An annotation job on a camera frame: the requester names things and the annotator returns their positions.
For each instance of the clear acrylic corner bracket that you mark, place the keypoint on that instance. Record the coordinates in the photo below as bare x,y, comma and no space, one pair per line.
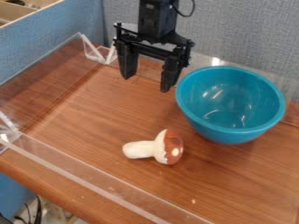
99,53

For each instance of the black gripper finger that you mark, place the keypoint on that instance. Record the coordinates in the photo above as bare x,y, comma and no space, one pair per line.
127,59
172,68

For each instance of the clear acrylic front barrier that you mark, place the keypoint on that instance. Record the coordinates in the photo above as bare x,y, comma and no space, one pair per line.
112,188

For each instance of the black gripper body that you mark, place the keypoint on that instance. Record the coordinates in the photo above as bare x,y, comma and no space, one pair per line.
152,36

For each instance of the clear acrylic left barrier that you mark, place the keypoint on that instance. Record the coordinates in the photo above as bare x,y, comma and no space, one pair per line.
23,53

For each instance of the clear acrylic barrier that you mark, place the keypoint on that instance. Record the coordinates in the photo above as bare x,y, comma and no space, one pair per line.
248,85
23,53
112,188

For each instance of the blue plastic bowl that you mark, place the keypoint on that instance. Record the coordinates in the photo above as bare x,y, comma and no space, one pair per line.
228,121

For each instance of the brown white toy mushroom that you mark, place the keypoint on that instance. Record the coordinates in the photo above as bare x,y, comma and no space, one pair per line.
166,148

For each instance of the clear acrylic back barrier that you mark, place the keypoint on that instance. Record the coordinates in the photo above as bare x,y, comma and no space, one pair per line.
248,85

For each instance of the wooden shelf box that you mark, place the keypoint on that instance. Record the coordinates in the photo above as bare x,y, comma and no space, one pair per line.
15,10

